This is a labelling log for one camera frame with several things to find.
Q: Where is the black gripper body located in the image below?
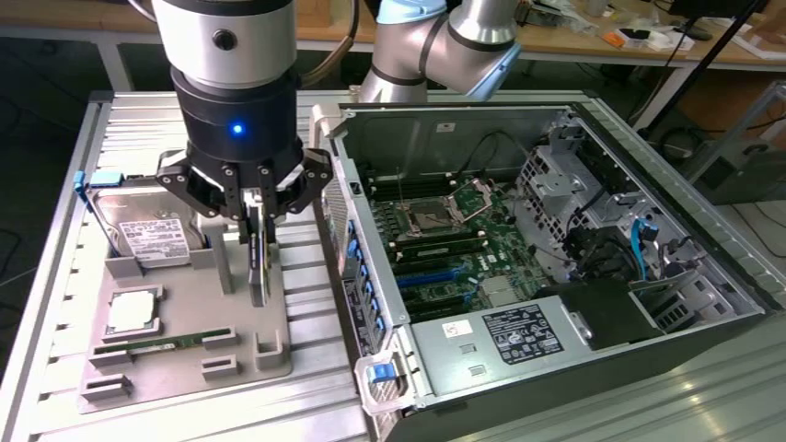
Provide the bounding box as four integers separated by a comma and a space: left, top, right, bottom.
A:
170, 71, 307, 194

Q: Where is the green graphics card black shroud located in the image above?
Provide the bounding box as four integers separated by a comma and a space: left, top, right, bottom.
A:
242, 188, 278, 308

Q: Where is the hard disk blue carrier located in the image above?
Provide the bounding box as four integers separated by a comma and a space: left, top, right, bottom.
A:
71, 169, 208, 271

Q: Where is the CPU socket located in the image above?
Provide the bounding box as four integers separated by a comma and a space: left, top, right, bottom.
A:
398, 198, 471, 237

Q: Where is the green RAM stick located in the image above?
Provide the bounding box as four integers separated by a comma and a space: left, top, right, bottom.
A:
96, 334, 208, 356
391, 237, 487, 263

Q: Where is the metal socket cover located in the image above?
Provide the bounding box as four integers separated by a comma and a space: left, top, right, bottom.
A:
451, 180, 496, 223

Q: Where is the gray parts rack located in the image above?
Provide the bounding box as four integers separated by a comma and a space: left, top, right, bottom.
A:
73, 214, 295, 415

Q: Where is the silver CPU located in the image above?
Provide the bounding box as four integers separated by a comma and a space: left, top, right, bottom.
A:
104, 290, 159, 333

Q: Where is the green motherboard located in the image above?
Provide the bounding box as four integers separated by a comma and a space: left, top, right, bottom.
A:
366, 174, 570, 323

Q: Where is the silver chipset heatsink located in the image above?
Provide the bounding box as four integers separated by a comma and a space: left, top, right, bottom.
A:
480, 277, 518, 308

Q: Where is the silver disk bay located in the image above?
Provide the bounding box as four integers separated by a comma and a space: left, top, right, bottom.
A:
514, 123, 615, 227

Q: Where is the gray power supply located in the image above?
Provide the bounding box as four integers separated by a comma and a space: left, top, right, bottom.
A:
408, 296, 598, 400

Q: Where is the white plastic part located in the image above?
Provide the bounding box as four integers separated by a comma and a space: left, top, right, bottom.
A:
617, 26, 695, 51

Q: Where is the dark gray floor cabinet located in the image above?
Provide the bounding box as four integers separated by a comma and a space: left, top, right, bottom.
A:
697, 142, 786, 206

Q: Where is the black tripod pole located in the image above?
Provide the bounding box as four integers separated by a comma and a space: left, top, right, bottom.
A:
629, 0, 774, 128

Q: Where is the open black PC case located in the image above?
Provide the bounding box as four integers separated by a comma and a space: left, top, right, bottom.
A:
308, 99, 779, 442

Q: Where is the black monitor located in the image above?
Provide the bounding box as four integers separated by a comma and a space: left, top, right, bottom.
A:
666, 0, 769, 41

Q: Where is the hanging cable with plug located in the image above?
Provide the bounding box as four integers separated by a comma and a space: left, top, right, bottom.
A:
304, 0, 362, 89

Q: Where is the wooden desk white frame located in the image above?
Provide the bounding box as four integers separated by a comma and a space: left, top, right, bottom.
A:
515, 0, 786, 133
0, 0, 376, 92

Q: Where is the blue wire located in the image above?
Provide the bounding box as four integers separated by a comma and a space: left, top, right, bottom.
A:
629, 215, 659, 283

